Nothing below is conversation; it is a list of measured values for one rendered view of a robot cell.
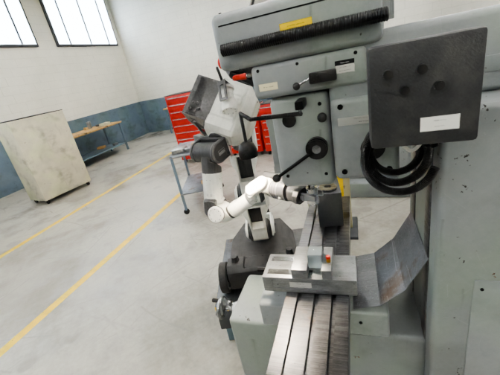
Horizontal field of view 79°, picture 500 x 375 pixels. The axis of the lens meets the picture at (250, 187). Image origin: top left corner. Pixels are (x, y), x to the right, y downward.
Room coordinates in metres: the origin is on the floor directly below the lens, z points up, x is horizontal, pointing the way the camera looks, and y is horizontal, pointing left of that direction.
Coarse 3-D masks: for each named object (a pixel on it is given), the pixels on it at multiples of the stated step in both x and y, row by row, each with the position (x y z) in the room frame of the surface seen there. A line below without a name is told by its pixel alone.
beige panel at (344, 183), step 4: (340, 180) 2.65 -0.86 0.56; (344, 180) 2.64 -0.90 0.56; (348, 180) 2.62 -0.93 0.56; (340, 184) 2.65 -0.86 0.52; (344, 184) 2.64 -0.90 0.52; (348, 184) 2.63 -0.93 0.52; (340, 188) 2.65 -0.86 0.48; (344, 188) 2.64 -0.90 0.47; (348, 188) 2.63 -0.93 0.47; (344, 192) 2.64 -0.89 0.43; (348, 192) 2.63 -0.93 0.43; (352, 220) 2.66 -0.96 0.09; (356, 220) 2.74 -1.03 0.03; (352, 224) 2.62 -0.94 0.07; (356, 224) 2.67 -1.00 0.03; (352, 228) 2.61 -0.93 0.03; (356, 228) 2.59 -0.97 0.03; (352, 232) 2.54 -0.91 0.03; (356, 232) 2.53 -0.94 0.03; (352, 236) 2.48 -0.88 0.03; (356, 236) 2.46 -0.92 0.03
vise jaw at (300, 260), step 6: (300, 246) 1.05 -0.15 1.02; (306, 246) 1.04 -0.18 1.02; (300, 252) 1.01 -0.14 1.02; (306, 252) 1.00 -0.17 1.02; (294, 258) 0.98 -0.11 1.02; (300, 258) 0.97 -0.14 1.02; (306, 258) 0.97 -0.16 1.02; (294, 264) 0.94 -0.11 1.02; (300, 264) 0.94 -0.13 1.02; (306, 264) 0.93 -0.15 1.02; (294, 270) 0.91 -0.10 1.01; (300, 270) 0.91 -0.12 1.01; (306, 270) 0.90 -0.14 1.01; (294, 276) 0.92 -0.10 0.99; (300, 276) 0.91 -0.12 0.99; (306, 276) 0.90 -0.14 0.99
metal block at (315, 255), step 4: (312, 248) 0.98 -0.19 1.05; (316, 248) 0.97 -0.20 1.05; (320, 248) 0.97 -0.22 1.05; (308, 252) 0.95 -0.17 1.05; (312, 252) 0.95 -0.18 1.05; (316, 252) 0.94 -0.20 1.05; (320, 252) 0.94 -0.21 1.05; (308, 256) 0.94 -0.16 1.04; (312, 256) 0.93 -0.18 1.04; (316, 256) 0.93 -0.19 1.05; (320, 256) 0.92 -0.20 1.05; (308, 260) 0.94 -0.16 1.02; (312, 260) 0.93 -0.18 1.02; (316, 260) 0.93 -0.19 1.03; (320, 260) 0.92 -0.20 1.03; (308, 264) 0.94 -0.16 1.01; (312, 264) 0.93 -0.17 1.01; (316, 264) 0.93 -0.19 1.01; (320, 264) 0.92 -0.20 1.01; (316, 268) 0.93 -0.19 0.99; (320, 268) 0.92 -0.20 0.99
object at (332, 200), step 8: (336, 176) 1.51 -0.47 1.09; (336, 184) 1.42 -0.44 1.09; (328, 192) 1.34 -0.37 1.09; (336, 192) 1.32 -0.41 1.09; (320, 200) 1.34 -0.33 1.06; (328, 200) 1.33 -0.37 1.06; (336, 200) 1.32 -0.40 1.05; (320, 208) 1.34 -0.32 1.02; (328, 208) 1.33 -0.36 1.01; (336, 208) 1.32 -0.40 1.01; (320, 216) 1.34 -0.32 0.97; (328, 216) 1.33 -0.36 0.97; (336, 216) 1.32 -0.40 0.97; (320, 224) 1.34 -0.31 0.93; (328, 224) 1.33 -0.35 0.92; (336, 224) 1.32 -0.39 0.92
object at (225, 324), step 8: (296, 232) 2.15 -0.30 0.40; (232, 240) 2.23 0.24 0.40; (296, 240) 2.03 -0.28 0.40; (224, 256) 2.02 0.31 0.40; (240, 288) 1.62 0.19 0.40; (232, 296) 1.55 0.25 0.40; (216, 304) 1.51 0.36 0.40; (224, 320) 1.49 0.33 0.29; (224, 328) 1.49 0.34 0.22; (232, 336) 1.58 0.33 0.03
